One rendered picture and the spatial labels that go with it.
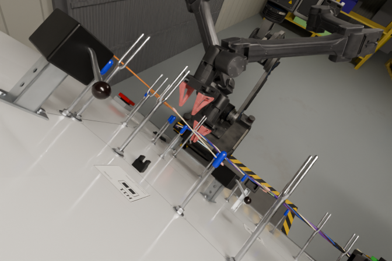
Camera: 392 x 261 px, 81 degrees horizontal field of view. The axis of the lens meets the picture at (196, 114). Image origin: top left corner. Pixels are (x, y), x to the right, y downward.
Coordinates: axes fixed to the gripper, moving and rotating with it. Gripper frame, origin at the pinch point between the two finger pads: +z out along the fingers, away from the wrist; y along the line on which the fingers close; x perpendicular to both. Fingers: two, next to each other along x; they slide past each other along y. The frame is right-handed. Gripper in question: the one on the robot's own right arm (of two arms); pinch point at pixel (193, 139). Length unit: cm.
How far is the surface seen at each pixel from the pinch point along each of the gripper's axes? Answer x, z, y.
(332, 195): 195, -9, 70
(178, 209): -54, -3, 28
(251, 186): 15.3, 2.8, 24.5
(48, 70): -67, -9, 15
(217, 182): -34.2, -2.5, 24.7
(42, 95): -66, -6, 15
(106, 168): -61, -3, 22
